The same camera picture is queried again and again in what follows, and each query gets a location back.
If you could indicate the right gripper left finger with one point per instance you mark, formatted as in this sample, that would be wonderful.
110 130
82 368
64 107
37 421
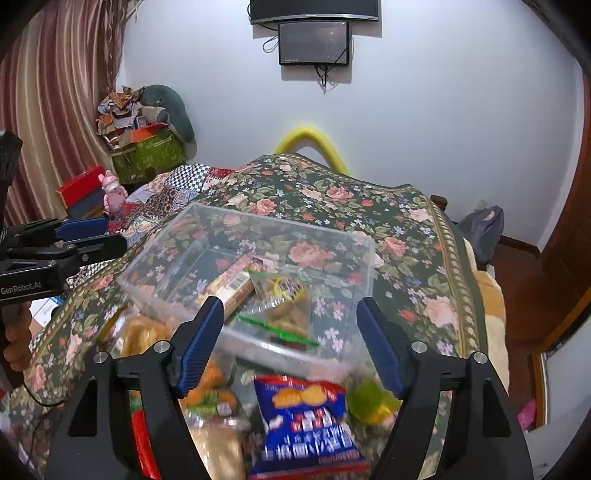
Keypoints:
95 440

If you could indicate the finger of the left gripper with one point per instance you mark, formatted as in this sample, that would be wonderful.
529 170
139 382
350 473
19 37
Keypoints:
97 249
81 229

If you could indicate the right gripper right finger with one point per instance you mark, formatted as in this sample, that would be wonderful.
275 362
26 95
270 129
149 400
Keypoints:
484 439

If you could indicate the red noodle snack bag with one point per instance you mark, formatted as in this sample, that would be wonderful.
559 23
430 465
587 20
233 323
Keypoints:
143 449

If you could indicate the bread bun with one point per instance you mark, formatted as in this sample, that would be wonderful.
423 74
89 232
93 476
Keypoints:
129 333

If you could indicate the orange cracker pack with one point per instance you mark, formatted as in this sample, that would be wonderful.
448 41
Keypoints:
212 396

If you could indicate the green jelly cup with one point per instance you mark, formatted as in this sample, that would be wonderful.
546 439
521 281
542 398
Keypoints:
371 404

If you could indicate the sandwich bread slice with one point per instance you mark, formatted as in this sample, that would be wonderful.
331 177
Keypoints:
219 443

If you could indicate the blue chips bag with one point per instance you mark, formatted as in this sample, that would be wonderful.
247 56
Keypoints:
304 432

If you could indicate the clear bag of snacks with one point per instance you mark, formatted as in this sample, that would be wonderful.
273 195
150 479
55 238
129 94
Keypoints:
282 307

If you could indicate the left hand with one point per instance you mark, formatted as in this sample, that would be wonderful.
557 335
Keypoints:
18 334

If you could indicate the red box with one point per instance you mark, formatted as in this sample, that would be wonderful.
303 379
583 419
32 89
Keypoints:
80 186

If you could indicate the pink plush toy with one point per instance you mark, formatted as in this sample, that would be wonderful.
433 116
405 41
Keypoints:
114 193

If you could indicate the patchwork quilt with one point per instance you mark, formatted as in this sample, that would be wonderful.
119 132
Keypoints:
165 194

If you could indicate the beige blanket edge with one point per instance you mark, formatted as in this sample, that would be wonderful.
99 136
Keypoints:
495 317

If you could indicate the green cardboard box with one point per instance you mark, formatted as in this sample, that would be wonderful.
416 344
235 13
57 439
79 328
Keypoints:
143 161

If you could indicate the pile of patterned clothes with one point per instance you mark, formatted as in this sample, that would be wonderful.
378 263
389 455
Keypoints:
128 117

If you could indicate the grey plush pillow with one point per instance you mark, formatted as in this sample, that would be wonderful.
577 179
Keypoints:
162 96

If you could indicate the wrapped biscuit roll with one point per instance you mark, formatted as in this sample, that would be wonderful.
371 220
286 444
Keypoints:
233 285

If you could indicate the striped red curtain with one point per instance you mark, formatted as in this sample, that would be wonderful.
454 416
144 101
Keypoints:
53 76

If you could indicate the brown wooden door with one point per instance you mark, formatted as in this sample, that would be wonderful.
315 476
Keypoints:
567 255

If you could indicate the clear plastic storage box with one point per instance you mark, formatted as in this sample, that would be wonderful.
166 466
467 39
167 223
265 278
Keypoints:
197 244

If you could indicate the grey bag on floor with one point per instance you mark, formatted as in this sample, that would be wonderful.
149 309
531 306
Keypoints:
483 229

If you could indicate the yellow curved headboard tube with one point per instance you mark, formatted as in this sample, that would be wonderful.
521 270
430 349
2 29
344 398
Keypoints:
314 138

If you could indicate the large black television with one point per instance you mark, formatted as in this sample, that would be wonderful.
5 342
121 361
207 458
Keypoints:
268 11

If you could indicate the wall-mounted small monitor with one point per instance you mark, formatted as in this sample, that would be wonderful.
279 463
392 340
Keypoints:
314 43

